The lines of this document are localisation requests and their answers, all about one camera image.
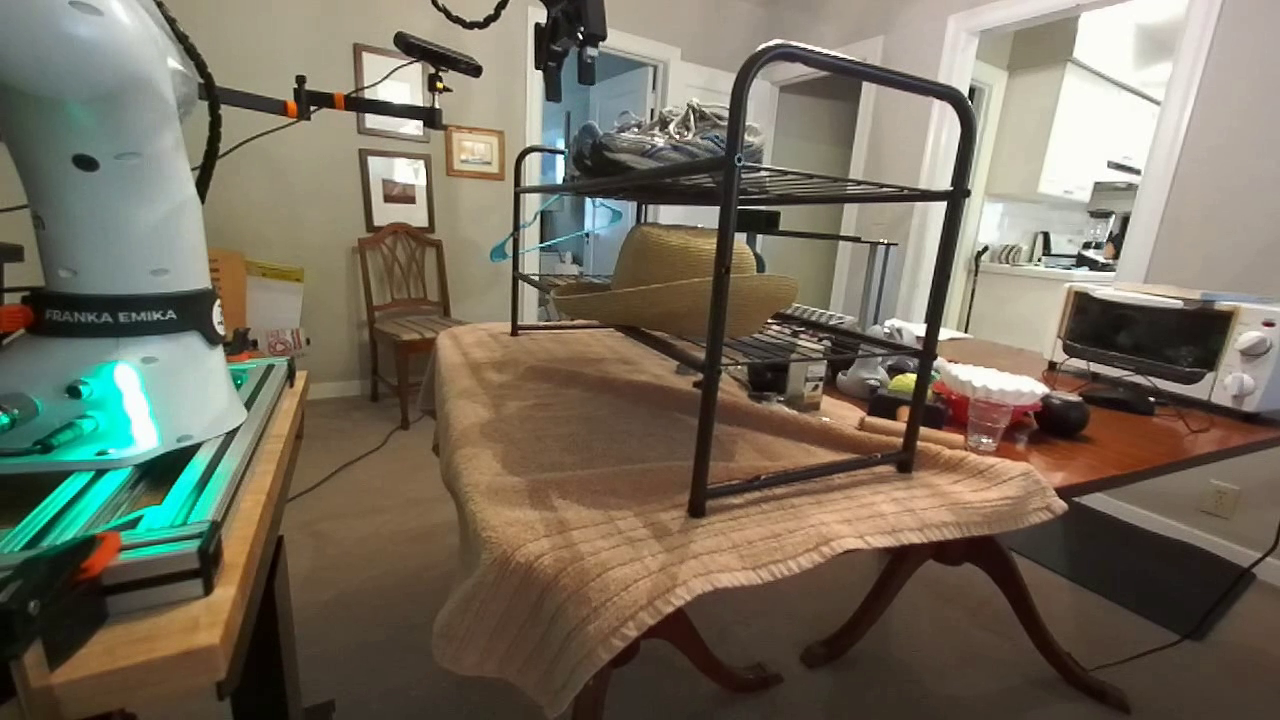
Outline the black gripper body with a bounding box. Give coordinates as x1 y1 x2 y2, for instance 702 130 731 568
530 0 613 109

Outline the blue grey mesh sneaker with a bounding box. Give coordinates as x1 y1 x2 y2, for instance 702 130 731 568
607 113 697 182
569 120 646 185

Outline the white grey striped sneaker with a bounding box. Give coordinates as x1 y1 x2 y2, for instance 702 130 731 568
658 103 743 172
697 99 770 172

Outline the teal plastic clothes hanger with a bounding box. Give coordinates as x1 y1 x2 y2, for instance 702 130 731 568
482 198 600 269

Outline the tan straw hat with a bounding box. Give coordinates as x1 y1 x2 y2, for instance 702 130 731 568
552 221 799 345

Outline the brown wooden chair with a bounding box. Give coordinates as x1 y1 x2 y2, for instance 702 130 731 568
353 225 465 431

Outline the black metal shoe rack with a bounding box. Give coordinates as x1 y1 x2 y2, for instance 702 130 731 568
509 37 979 519

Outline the dark glass jar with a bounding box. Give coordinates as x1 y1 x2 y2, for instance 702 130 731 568
739 333 799 403

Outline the black white computer keyboard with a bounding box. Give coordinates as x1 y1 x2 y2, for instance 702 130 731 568
770 302 929 361

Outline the yellow white cardboard box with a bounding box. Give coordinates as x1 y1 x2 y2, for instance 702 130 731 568
208 248 313 361

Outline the clear glass jar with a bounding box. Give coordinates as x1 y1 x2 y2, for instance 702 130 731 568
782 337 836 417

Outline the beige striped table cloth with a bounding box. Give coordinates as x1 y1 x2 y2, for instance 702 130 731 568
428 315 1070 720

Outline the red white plastic container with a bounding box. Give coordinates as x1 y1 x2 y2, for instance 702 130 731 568
929 361 1059 431

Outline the kitchen coffee maker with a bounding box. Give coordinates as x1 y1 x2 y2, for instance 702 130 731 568
1079 162 1148 273

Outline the clear plastic cup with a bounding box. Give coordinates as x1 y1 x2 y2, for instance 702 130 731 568
960 396 1021 459

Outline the black round object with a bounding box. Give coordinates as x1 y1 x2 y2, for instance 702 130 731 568
1033 388 1096 443

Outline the white toaster oven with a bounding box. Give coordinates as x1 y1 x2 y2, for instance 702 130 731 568
1048 282 1280 421

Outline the brown wooden dining table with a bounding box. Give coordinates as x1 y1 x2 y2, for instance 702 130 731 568
573 333 1280 720

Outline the wooden robot cart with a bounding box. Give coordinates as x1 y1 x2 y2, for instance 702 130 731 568
8 369 313 720

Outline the black orange clamp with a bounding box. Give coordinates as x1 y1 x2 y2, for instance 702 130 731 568
0 527 127 673

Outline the dark floor mat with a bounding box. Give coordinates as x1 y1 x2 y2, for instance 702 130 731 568
997 496 1259 648

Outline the black stereo camera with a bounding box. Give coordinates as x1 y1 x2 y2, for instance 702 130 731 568
388 29 489 84

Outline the small framed wall picture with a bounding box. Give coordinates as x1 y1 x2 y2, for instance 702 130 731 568
439 123 510 185

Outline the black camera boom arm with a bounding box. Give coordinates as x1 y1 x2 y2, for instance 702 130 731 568
194 75 453 137

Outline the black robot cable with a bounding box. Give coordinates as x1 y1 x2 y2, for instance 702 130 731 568
147 0 226 205

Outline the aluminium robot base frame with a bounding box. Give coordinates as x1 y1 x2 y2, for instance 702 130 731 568
0 352 290 621

